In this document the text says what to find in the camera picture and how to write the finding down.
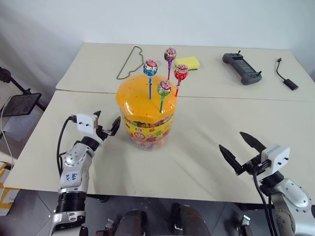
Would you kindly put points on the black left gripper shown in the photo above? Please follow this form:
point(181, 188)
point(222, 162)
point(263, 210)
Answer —
point(103, 134)

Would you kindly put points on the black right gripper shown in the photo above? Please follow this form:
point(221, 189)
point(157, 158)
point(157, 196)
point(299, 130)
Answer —
point(256, 165)

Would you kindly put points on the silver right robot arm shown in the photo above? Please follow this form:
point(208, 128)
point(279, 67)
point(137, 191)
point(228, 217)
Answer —
point(292, 194)

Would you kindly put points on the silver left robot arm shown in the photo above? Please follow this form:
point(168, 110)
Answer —
point(73, 167)

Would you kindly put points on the clear plastic lollipop jar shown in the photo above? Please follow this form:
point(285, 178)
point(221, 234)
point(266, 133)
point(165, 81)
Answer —
point(147, 134)

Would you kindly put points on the green wrapped lollipop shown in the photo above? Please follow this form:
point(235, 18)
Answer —
point(164, 88)

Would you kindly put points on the blue wrapped lollipop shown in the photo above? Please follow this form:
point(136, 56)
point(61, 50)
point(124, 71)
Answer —
point(150, 67)

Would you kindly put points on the red wrapped lollipop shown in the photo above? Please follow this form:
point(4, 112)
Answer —
point(181, 72)

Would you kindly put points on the purple wrapped lollipop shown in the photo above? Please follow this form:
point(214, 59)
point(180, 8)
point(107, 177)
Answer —
point(170, 54)

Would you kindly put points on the orange perforated jar lid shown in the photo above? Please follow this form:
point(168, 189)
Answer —
point(142, 98)

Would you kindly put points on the grey handheld remote controller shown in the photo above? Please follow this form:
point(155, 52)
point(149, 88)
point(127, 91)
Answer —
point(240, 65)

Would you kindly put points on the black tablet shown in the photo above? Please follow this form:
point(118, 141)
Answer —
point(21, 104)

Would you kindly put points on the dark rounded shape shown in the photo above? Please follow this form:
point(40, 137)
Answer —
point(131, 223)
point(190, 221)

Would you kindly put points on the black tripod stand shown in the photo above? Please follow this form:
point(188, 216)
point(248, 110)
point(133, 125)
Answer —
point(14, 83)

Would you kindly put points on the yellow green sponge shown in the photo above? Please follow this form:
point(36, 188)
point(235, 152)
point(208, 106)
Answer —
point(187, 62)

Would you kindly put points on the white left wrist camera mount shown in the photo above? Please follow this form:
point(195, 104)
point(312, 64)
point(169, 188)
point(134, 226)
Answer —
point(86, 124)

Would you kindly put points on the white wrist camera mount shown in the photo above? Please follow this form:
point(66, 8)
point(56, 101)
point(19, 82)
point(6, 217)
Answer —
point(86, 124)
point(275, 157)

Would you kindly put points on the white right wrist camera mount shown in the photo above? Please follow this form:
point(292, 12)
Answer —
point(275, 157)

